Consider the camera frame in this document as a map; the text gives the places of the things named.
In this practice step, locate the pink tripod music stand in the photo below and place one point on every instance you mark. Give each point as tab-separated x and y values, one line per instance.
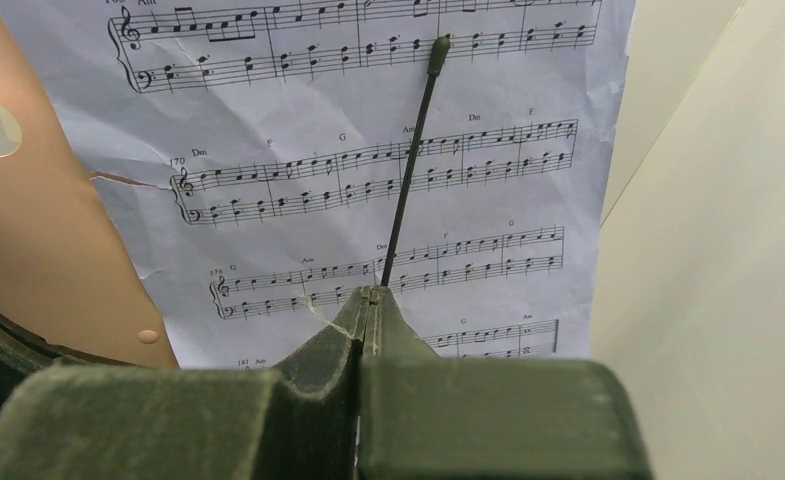
94	250

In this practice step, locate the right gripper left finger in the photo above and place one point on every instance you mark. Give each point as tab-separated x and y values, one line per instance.
298	419

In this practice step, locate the white sheet music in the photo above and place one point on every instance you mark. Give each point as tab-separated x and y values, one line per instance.
261	160

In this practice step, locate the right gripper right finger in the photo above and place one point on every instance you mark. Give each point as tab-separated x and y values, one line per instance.
430	417

